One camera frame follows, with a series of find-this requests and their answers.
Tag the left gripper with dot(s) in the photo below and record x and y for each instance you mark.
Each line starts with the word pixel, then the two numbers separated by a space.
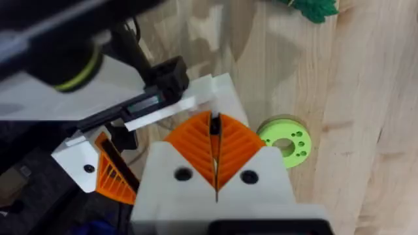
pixel 65 101

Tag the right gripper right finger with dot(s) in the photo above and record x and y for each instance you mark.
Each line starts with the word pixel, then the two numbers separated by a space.
pixel 261 189

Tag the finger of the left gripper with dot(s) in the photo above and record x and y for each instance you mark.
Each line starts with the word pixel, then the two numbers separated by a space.
pixel 225 94

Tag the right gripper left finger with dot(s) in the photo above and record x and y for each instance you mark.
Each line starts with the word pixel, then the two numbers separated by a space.
pixel 163 182

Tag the green toy vegetable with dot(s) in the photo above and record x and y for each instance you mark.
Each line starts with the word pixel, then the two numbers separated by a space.
pixel 315 9

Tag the green disc with holes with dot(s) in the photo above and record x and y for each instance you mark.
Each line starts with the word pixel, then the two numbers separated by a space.
pixel 294 130

